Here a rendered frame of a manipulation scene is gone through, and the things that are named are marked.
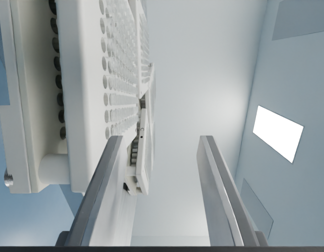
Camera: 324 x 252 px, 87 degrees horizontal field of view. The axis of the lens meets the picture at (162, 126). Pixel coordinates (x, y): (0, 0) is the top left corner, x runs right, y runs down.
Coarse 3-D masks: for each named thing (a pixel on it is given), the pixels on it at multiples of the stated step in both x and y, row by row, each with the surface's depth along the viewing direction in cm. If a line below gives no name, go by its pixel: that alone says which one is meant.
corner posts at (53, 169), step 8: (48, 160) 15; (56, 160) 15; (64, 160) 15; (40, 168) 14; (48, 168) 14; (56, 168) 14; (64, 168) 14; (40, 176) 14; (48, 176) 14; (56, 176) 14; (64, 176) 14
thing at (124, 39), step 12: (120, 12) 20; (120, 24) 20; (108, 36) 18; (120, 36) 20; (132, 36) 28; (120, 48) 22; (132, 48) 28; (120, 60) 20; (132, 60) 28; (120, 72) 20; (132, 72) 29; (120, 84) 20; (120, 96) 20; (132, 96) 28; (120, 108) 23; (132, 108) 28
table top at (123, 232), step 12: (144, 0) 122; (144, 12) 122; (0, 36) 16; (0, 48) 17; (72, 192) 28; (84, 192) 29; (72, 204) 30; (120, 204) 53; (132, 204) 74; (120, 216) 53; (132, 216) 74; (120, 228) 53; (120, 240) 53
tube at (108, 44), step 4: (52, 40) 16; (56, 40) 16; (104, 40) 16; (108, 40) 16; (112, 40) 17; (52, 44) 16; (56, 44) 16; (104, 44) 16; (108, 44) 16; (112, 44) 17; (56, 48) 16; (104, 48) 16; (108, 48) 16; (112, 48) 16
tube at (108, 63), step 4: (56, 56) 17; (104, 56) 17; (108, 56) 17; (112, 56) 17; (56, 60) 16; (104, 60) 16; (108, 60) 16; (112, 60) 16; (56, 64) 16; (104, 64) 16; (108, 64) 17; (112, 64) 17; (56, 68) 17; (60, 68) 17; (104, 68) 17; (108, 68) 17; (112, 68) 17
